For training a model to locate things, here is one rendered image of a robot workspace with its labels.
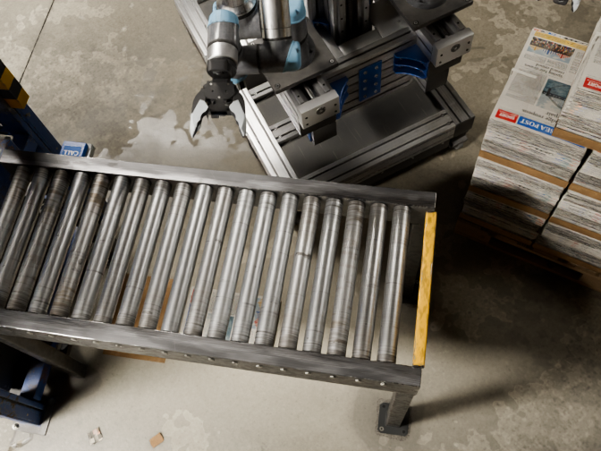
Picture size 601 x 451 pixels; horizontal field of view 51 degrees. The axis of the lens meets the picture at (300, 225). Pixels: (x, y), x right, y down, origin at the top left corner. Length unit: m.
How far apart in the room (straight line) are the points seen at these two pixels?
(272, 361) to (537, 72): 1.16
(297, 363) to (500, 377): 1.06
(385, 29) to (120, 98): 1.46
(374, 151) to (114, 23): 1.62
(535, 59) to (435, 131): 0.66
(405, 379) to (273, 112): 1.44
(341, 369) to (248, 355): 0.24
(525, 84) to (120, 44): 2.10
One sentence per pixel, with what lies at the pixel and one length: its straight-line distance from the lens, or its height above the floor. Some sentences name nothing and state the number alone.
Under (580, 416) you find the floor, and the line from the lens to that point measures 2.55.
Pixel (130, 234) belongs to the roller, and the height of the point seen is 0.80.
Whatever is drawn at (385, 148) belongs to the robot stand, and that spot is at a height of 0.23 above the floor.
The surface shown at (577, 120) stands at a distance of 1.87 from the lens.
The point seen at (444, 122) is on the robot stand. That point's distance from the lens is 2.64.
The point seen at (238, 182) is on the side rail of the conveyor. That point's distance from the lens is 1.86.
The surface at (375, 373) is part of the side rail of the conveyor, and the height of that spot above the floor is 0.80.
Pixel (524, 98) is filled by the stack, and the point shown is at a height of 0.83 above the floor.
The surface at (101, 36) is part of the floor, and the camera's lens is 3.49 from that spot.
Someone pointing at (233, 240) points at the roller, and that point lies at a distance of 1.78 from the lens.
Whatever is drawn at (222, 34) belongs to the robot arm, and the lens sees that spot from 1.58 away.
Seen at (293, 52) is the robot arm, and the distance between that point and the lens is 1.65.
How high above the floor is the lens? 2.40
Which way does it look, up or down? 65 degrees down
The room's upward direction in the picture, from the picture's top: 12 degrees counter-clockwise
